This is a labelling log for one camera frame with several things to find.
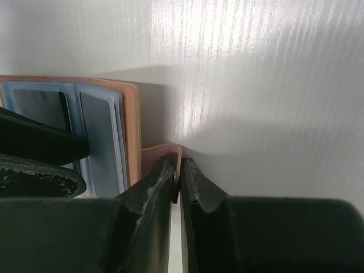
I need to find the brown leather card holder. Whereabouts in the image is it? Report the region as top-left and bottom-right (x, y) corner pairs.
(1, 75), (182, 203)

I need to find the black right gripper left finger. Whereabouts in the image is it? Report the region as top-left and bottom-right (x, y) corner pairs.
(1, 157), (173, 272)

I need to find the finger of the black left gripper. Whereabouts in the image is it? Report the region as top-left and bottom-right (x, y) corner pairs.
(1, 107), (89, 164)
(1, 155), (86, 198)

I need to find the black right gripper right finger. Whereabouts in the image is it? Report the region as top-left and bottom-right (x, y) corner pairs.
(180, 158), (363, 272)

